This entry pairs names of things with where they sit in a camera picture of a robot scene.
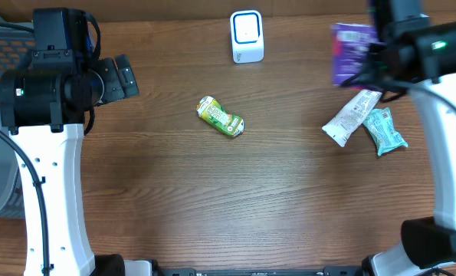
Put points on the teal packet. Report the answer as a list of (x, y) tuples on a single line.
[(381, 127)]

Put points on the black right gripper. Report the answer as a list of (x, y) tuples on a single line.
[(375, 67)]

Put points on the white tube gold cap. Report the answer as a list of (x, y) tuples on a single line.
[(351, 116)]

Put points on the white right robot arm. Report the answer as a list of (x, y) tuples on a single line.
[(418, 59)]

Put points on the purple snack packet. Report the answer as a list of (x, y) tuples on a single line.
[(350, 45)]

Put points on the black front rail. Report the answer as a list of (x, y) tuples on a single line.
[(327, 271)]

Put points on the brown cardboard back panel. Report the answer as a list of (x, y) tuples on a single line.
[(154, 10)]

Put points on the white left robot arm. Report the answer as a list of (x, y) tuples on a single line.
[(47, 105)]

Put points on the green snack pouch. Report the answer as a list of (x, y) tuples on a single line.
[(212, 112)]

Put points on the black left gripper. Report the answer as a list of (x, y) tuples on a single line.
[(125, 77)]

